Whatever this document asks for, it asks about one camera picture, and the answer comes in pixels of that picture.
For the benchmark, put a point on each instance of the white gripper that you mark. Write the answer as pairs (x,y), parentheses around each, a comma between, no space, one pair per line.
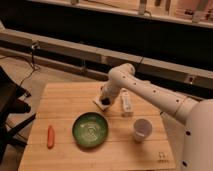
(111,91)

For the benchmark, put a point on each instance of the dark eraser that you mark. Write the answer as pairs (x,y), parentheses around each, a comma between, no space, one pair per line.
(105,101)

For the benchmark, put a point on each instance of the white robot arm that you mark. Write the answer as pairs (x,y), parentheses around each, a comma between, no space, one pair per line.
(196,116)

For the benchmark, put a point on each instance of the white sponge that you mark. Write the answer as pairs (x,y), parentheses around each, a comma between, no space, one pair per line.
(99,104)

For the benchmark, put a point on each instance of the white remote controller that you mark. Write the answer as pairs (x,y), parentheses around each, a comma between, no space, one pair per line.
(126,103)

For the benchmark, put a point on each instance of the green bowl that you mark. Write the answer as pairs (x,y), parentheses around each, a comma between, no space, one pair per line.
(90,130)

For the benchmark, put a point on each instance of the white plastic cup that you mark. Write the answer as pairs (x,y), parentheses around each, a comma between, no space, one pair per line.
(142,129)

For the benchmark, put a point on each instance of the orange carrot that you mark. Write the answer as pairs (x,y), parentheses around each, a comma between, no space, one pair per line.
(50,137)

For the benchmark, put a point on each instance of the black chair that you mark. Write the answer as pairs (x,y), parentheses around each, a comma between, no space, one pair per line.
(10,102)

